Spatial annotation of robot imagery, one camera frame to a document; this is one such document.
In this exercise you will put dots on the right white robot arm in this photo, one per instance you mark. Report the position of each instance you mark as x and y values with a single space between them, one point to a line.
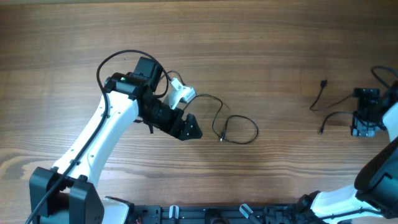
374 192

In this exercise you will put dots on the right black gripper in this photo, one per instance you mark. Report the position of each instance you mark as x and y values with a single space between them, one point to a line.
364 123

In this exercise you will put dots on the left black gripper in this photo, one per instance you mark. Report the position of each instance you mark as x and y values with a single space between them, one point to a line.
181 125

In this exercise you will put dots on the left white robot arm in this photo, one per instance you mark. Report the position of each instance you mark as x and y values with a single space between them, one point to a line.
66 193

